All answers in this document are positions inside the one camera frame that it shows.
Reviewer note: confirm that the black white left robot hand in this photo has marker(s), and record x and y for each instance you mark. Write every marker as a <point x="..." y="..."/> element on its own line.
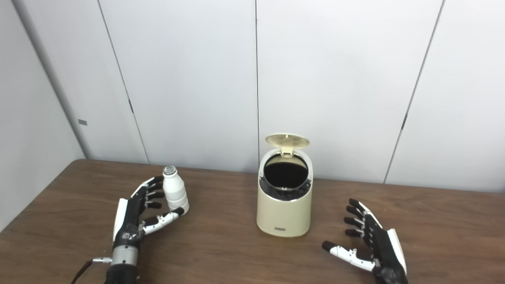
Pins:
<point x="128" y="221"/>

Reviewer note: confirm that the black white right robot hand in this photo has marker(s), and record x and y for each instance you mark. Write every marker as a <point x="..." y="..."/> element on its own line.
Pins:
<point x="384" y="248"/>

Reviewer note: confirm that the small white plastic bottle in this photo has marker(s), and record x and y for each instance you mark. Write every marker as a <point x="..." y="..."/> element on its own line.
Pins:
<point x="173" y="193"/>

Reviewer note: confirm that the cream round bin lid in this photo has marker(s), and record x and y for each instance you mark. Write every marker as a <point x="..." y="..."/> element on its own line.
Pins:
<point x="287" y="140"/>

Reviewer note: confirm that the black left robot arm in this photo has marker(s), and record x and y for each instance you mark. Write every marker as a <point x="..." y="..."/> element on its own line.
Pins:
<point x="123" y="264"/>

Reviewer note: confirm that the cream-colored bin body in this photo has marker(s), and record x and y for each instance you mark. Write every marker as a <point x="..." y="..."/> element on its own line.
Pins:
<point x="284" y="217"/>

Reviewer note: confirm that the black bin liner bag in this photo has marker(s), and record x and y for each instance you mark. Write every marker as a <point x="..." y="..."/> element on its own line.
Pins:
<point x="286" y="173"/>

